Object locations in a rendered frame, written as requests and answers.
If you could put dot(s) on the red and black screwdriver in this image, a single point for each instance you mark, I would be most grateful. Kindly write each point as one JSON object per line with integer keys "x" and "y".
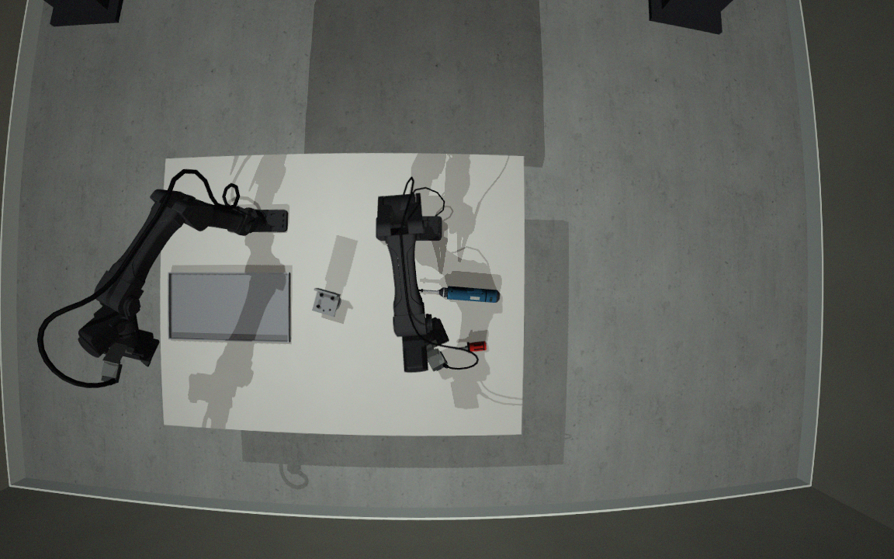
{"x": 475, "y": 346}

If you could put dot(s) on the dark blue electric screwdriver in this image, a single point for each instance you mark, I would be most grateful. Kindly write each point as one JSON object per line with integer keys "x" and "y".
{"x": 466, "y": 293}

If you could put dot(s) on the grey angle bracket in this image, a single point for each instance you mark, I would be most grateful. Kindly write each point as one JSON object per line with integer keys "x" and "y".
{"x": 325, "y": 302}

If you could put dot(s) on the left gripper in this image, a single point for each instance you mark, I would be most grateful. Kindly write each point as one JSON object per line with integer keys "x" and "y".
{"x": 437, "y": 336}

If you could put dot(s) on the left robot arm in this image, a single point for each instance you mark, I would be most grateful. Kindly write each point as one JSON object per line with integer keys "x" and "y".
{"x": 407, "y": 300}

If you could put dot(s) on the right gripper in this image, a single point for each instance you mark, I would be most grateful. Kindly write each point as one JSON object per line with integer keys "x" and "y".
{"x": 139, "y": 345}

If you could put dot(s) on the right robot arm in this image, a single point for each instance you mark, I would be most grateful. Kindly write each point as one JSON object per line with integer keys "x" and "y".
{"x": 121, "y": 301}

